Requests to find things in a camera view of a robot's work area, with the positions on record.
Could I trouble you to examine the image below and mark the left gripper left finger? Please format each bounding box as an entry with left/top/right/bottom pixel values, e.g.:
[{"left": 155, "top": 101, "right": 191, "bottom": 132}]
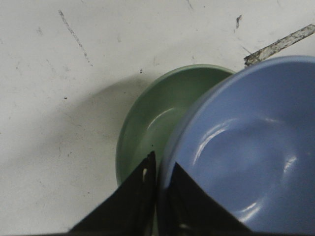
[{"left": 69, "top": 151, "right": 156, "bottom": 233}]

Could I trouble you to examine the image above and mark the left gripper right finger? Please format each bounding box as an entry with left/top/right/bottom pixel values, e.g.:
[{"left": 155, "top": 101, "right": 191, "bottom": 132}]
[{"left": 167, "top": 163, "right": 251, "bottom": 233}]

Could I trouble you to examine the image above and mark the blue bowl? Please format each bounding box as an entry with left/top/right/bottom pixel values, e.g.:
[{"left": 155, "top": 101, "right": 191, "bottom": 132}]
[{"left": 157, "top": 56, "right": 315, "bottom": 235}]

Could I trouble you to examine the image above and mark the green bowl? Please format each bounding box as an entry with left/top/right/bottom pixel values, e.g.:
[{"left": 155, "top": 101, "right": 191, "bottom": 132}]
[{"left": 116, "top": 64, "right": 235, "bottom": 184}]

